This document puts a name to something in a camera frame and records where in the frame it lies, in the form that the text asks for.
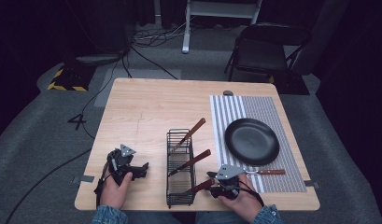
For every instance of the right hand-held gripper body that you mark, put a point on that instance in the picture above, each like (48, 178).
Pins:
(228, 180)

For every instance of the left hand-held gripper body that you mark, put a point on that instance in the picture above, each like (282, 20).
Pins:
(120, 160)

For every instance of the person's right hand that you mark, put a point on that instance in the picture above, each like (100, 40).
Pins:
(243, 202)

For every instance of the person's left hand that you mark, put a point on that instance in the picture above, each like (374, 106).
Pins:
(113, 191)

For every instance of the person's legs in jeans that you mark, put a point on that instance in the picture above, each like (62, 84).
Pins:
(210, 218)

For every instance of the grey tape piece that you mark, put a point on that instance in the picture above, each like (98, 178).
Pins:
(312, 184)
(84, 179)

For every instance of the black round plate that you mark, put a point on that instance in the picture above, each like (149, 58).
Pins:
(251, 142)

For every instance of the grey striped placemat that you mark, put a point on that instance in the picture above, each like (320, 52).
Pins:
(282, 174)

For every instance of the small grey round knob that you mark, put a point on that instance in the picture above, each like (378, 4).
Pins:
(228, 92)

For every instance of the black and yellow striped base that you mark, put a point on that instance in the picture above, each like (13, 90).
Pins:
(70, 79)

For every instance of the black floor stand base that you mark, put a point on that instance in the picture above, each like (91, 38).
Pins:
(100, 58)

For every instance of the black folding chair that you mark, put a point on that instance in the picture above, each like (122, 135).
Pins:
(260, 54)

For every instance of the white metal stand frame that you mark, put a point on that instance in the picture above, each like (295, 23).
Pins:
(186, 34)

